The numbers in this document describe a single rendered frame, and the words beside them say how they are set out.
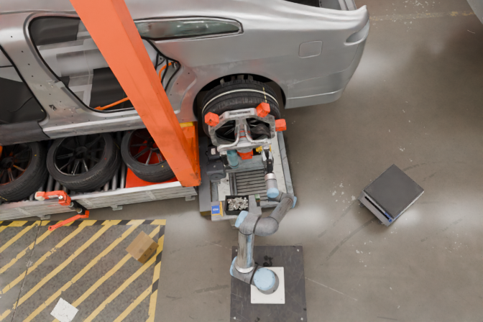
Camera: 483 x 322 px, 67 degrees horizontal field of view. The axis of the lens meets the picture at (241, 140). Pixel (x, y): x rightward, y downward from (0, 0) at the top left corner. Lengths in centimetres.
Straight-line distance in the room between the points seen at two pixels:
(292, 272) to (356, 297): 63
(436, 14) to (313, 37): 302
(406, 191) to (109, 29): 272
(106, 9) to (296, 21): 133
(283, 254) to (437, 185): 170
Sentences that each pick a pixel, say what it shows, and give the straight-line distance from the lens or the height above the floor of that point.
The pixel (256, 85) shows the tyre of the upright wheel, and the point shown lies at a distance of 295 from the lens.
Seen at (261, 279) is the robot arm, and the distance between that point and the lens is 285.
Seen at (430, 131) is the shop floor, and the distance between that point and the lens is 430.
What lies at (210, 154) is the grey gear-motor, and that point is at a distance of 345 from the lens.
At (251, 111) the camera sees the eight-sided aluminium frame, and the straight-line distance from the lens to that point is 281.
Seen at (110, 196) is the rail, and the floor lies 35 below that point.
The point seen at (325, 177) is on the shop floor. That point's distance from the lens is 379.
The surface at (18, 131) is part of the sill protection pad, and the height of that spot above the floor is 93.
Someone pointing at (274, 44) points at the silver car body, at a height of 156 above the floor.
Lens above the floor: 344
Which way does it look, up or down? 60 degrees down
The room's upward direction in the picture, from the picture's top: 10 degrees counter-clockwise
